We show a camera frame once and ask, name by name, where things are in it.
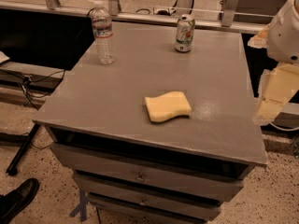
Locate green 7up can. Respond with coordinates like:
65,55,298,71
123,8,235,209
175,14,195,52

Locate grey drawer cabinet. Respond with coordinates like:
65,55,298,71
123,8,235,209
35,22,266,224

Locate white cable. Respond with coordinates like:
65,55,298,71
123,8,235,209
269,121,299,133

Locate black cables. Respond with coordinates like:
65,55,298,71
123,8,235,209
0,68,67,110

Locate black leather shoe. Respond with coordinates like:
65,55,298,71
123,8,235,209
0,178,40,224

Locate yellow sponge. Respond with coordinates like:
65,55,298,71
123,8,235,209
145,91,192,122

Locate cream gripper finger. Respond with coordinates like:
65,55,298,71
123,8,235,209
254,63,299,122
248,26,269,49

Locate black stand leg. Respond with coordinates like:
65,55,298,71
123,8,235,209
6,124,39,176

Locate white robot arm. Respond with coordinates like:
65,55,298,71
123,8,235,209
248,0,299,125

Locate clear plastic water bottle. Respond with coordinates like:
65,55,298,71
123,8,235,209
90,0,115,64

